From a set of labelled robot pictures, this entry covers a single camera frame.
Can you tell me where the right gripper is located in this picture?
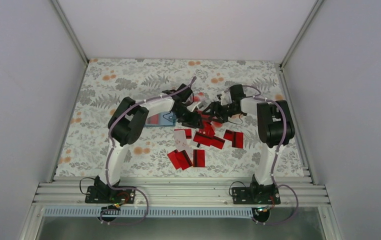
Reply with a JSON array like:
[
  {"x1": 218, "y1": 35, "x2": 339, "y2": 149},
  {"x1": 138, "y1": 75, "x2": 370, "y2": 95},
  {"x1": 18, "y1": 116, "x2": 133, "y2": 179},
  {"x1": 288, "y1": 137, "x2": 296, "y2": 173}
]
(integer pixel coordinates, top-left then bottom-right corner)
[{"x1": 201, "y1": 101, "x2": 240, "y2": 124}]

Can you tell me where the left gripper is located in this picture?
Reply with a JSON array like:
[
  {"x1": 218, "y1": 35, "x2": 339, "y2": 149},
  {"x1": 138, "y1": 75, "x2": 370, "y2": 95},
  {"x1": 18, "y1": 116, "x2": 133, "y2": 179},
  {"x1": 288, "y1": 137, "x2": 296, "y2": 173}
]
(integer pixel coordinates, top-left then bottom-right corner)
[{"x1": 172, "y1": 105, "x2": 204, "y2": 130}]

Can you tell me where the teal leather card holder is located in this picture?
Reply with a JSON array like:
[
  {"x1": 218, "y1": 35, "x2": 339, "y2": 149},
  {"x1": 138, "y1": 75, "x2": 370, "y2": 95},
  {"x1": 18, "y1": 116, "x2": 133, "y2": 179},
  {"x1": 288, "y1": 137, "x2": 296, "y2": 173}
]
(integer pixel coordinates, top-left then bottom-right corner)
[{"x1": 144, "y1": 111, "x2": 176, "y2": 127}]

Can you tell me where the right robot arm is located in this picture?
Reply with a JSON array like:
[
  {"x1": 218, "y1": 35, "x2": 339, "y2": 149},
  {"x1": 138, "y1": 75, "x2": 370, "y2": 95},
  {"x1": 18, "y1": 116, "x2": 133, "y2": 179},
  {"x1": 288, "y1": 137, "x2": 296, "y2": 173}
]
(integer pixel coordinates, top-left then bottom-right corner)
[{"x1": 202, "y1": 84, "x2": 296, "y2": 204}]

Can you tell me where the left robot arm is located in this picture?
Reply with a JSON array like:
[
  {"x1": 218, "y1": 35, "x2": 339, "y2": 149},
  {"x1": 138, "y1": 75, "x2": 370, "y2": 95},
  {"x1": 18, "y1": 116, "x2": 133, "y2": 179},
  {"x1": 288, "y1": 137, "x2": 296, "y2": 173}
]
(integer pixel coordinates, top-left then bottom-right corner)
[{"x1": 94, "y1": 83, "x2": 204, "y2": 203}]

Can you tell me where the white april card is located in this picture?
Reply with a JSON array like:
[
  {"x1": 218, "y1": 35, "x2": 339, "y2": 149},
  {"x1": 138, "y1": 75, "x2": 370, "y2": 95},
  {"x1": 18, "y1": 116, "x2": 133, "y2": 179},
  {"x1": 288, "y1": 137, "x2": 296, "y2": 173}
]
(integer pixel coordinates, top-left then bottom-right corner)
[{"x1": 174, "y1": 129, "x2": 189, "y2": 152}]

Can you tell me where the red card top pile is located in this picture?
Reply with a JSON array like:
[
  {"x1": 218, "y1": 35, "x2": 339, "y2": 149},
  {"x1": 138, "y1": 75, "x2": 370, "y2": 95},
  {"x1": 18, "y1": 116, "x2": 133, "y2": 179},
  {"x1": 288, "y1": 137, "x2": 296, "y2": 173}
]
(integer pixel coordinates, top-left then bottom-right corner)
[{"x1": 192, "y1": 131, "x2": 214, "y2": 147}]

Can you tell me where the red card pile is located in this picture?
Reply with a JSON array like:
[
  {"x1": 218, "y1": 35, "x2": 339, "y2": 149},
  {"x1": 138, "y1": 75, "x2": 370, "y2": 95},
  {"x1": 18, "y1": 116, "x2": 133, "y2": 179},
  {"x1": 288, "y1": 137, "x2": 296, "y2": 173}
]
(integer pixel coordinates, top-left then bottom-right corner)
[
  {"x1": 210, "y1": 135, "x2": 226, "y2": 150},
  {"x1": 192, "y1": 131, "x2": 214, "y2": 147}
]

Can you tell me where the red card centre pile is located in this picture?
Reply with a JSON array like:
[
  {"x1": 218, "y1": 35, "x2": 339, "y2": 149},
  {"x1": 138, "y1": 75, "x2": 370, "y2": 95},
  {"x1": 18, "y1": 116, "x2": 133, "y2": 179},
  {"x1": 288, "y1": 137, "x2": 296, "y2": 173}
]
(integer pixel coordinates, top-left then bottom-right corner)
[{"x1": 210, "y1": 135, "x2": 226, "y2": 150}]

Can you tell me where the red card right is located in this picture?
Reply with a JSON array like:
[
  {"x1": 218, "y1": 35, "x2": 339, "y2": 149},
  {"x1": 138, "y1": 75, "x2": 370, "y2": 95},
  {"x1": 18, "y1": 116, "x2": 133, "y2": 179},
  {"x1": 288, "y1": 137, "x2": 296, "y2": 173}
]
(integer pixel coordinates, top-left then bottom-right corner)
[{"x1": 223, "y1": 129, "x2": 244, "y2": 149}]

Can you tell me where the red card front middle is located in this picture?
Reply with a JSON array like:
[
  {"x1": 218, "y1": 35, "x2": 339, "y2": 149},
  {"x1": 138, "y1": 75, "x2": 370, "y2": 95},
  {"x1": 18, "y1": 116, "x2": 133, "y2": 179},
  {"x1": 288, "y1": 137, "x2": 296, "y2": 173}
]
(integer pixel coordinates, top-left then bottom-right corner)
[{"x1": 193, "y1": 149, "x2": 206, "y2": 168}]

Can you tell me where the red card front left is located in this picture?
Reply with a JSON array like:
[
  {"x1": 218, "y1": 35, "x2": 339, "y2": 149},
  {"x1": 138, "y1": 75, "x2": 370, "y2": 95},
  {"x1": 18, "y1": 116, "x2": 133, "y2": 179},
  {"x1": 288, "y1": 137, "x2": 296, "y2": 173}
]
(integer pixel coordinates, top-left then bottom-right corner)
[{"x1": 167, "y1": 149, "x2": 193, "y2": 170}]

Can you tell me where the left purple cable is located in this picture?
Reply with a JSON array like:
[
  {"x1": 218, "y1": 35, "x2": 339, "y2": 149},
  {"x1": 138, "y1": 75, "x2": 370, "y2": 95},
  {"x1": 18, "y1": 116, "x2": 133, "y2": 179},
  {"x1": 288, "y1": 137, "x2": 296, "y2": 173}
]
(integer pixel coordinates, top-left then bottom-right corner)
[{"x1": 105, "y1": 76, "x2": 198, "y2": 226}]

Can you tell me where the purple cable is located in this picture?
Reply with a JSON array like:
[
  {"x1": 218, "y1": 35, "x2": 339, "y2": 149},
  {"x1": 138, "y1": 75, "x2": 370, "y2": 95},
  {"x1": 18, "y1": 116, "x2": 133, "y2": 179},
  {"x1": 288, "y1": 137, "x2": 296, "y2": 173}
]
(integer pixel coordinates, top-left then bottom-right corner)
[
  {"x1": 225, "y1": 84, "x2": 300, "y2": 227},
  {"x1": 105, "y1": 76, "x2": 198, "y2": 226}
]

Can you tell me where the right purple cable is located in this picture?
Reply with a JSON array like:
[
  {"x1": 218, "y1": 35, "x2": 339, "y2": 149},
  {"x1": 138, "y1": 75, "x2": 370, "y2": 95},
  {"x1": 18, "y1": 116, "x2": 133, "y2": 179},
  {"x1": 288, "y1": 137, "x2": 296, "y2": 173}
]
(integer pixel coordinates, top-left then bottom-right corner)
[{"x1": 225, "y1": 84, "x2": 300, "y2": 227}]

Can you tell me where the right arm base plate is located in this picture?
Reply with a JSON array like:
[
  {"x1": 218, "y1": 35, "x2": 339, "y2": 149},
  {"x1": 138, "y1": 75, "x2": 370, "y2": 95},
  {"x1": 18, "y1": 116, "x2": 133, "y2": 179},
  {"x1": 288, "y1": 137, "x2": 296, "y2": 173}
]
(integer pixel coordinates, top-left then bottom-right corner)
[{"x1": 230, "y1": 187, "x2": 281, "y2": 205}]

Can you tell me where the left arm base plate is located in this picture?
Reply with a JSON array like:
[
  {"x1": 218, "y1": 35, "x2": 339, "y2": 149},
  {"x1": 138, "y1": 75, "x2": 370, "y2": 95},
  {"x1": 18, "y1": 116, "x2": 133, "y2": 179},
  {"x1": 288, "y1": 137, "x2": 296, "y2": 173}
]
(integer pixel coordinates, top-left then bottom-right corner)
[{"x1": 84, "y1": 186, "x2": 136, "y2": 204}]

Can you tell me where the aluminium rail frame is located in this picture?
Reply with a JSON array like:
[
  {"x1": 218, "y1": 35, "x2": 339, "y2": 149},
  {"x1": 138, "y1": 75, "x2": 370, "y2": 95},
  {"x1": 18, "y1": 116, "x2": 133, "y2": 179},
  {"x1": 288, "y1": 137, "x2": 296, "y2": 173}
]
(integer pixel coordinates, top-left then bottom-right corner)
[{"x1": 32, "y1": 176, "x2": 330, "y2": 207}]

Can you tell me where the perforated cable tray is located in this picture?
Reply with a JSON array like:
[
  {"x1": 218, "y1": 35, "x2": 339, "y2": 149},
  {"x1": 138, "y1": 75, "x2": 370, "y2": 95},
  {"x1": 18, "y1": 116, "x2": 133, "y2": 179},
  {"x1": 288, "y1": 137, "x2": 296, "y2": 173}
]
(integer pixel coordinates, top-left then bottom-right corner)
[{"x1": 43, "y1": 206, "x2": 253, "y2": 219}]

